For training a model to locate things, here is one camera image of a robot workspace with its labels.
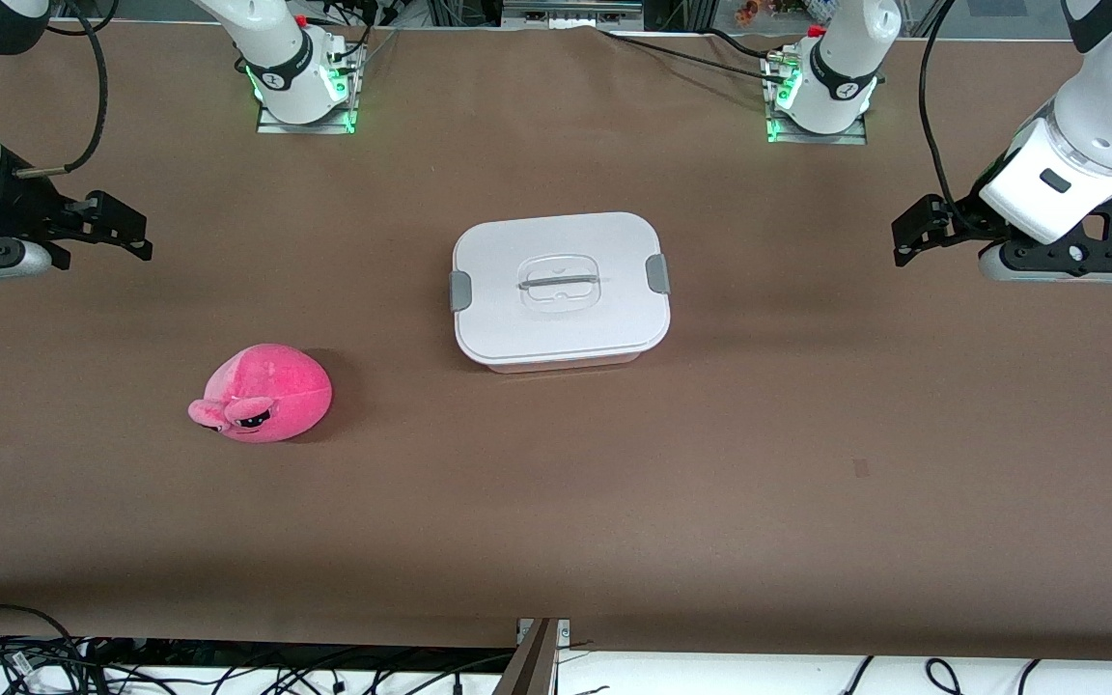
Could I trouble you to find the pink plush toy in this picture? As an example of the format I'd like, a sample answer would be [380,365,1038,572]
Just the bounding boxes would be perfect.
[187,344,334,444]

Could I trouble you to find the white box lid grey latches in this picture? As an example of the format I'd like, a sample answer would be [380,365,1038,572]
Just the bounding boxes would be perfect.
[449,212,671,366]

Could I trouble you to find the translucent plastic storage box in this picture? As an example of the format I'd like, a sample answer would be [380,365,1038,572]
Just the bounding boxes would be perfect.
[464,343,649,375]

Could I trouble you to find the colourful background clutter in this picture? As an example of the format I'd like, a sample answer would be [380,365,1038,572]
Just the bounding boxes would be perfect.
[735,0,835,25]

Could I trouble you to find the brown table cover sheet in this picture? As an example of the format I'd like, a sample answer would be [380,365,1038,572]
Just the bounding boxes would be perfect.
[0,19,1112,662]

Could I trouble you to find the white shelf board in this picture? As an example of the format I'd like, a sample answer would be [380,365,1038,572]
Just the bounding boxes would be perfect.
[0,649,1112,695]

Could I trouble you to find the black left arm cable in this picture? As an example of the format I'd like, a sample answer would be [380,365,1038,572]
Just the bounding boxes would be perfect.
[918,0,977,228]

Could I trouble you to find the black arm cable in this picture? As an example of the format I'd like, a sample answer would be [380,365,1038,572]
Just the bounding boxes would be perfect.
[14,0,123,180]
[918,0,977,228]

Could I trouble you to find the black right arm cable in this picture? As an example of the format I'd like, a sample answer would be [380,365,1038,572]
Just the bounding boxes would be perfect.
[14,0,123,180]

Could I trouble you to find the short black table cable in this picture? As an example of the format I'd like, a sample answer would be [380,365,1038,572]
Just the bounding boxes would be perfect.
[699,27,771,61]

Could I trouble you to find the long black table cable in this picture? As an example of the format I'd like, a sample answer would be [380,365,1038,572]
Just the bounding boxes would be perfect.
[599,29,791,86]

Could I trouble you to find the black cable tangle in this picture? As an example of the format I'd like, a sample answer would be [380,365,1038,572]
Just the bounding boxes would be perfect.
[0,603,518,695]

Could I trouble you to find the metal table edge bracket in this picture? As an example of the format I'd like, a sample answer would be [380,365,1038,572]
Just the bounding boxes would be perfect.
[515,618,572,650]

